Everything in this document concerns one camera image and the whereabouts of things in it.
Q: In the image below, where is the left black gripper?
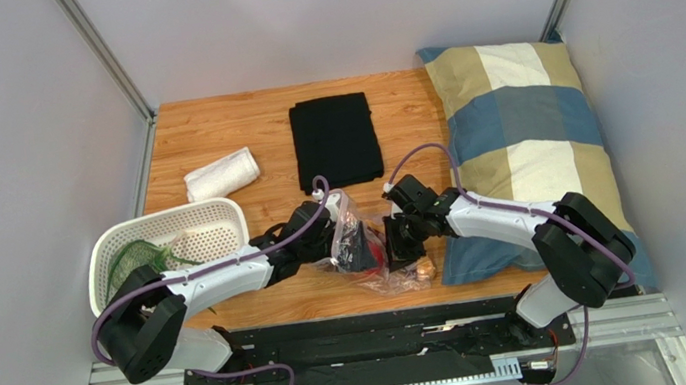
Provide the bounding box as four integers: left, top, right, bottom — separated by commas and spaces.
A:
297, 217, 379, 281

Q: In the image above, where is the clear zip top bag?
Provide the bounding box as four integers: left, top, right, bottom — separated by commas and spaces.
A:
312, 189, 436, 296

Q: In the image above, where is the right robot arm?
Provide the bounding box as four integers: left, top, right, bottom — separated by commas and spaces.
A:
383, 175, 636, 329

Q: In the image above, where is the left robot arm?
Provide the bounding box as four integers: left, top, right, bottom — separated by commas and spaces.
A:
91, 189, 348, 385

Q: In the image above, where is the red fake tomato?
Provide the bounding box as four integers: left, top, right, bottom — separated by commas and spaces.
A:
369, 243, 388, 270

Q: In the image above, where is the orange fake carrot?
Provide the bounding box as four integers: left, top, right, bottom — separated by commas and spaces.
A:
415, 259, 436, 281

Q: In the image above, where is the black folded cloth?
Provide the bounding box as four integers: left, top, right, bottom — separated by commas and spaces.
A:
288, 92, 385, 194

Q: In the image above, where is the plaid pillow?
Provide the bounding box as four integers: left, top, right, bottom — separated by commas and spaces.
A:
417, 42, 660, 291

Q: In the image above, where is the white perforated plastic basket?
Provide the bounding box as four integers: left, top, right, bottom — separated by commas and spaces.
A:
88, 197, 250, 316

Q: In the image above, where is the white rolled towel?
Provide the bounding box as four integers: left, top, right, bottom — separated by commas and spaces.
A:
183, 147, 261, 203

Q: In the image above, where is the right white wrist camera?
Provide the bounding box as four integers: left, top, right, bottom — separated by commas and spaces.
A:
382, 181, 395, 198

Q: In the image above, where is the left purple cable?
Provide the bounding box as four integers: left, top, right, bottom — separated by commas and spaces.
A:
71, 173, 352, 370

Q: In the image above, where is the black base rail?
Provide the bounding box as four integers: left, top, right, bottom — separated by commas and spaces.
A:
72, 266, 686, 385

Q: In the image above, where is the left aluminium frame post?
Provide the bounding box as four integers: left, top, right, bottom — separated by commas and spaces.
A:
51, 0, 158, 134

